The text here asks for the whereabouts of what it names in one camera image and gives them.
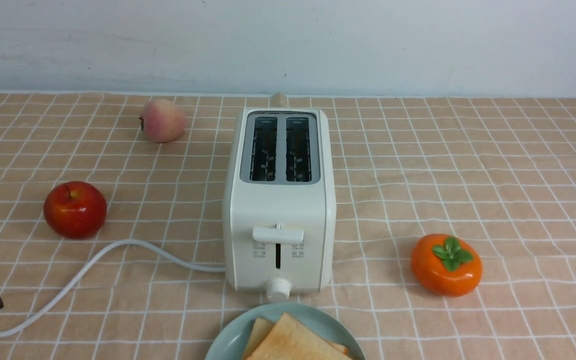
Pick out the toasted bread slice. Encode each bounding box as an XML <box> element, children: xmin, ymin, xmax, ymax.
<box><xmin>246</xmin><ymin>312</ymin><xmax>350</xmax><ymax>360</ymax></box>
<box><xmin>241</xmin><ymin>317</ymin><xmax>349</xmax><ymax>360</ymax></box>

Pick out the red toy apple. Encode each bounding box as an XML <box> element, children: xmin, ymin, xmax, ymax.
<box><xmin>43</xmin><ymin>181</ymin><xmax>108</xmax><ymax>240</ymax></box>

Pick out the teal round plate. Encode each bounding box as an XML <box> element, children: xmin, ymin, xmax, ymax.
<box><xmin>205</xmin><ymin>301</ymin><xmax>366</xmax><ymax>360</ymax></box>

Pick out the pink toy peach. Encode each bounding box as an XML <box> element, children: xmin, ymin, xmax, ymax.
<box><xmin>139</xmin><ymin>99</ymin><xmax>188</xmax><ymax>143</ymax></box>

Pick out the white two-slot toaster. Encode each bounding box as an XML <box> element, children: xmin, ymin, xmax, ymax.
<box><xmin>222</xmin><ymin>107</ymin><xmax>337</xmax><ymax>302</ymax></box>

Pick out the orange toy persimmon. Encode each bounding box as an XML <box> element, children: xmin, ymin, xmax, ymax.
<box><xmin>410</xmin><ymin>234</ymin><xmax>483</xmax><ymax>297</ymax></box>

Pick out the beige checkered tablecloth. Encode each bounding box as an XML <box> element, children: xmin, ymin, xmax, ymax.
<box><xmin>0</xmin><ymin>93</ymin><xmax>576</xmax><ymax>360</ymax></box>

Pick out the white toaster power cable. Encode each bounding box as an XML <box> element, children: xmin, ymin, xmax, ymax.
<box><xmin>0</xmin><ymin>239</ymin><xmax>227</xmax><ymax>338</ymax></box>

